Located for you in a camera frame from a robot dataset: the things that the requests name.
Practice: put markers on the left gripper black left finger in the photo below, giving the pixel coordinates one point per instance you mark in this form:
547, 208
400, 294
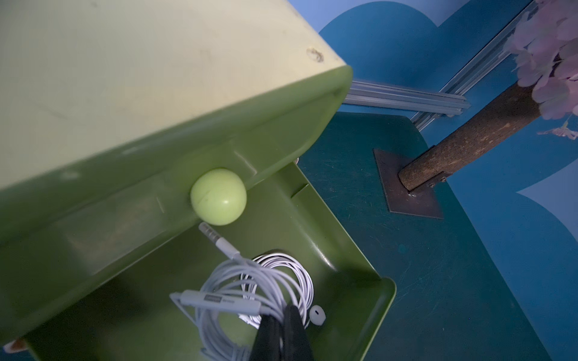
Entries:
267, 343

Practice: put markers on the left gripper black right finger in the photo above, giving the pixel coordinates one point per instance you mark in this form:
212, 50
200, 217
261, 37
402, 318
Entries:
296, 346

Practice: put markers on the white earphones coil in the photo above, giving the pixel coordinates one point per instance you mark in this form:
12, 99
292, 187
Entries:
306, 290
237, 286

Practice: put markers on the green drawer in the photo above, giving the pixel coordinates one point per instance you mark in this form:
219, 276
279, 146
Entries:
69, 231
132, 317

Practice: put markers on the green three-drawer cabinet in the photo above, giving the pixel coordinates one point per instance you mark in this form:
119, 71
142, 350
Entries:
79, 78

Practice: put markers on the pink blossom artificial tree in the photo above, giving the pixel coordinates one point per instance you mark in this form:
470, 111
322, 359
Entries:
544, 44

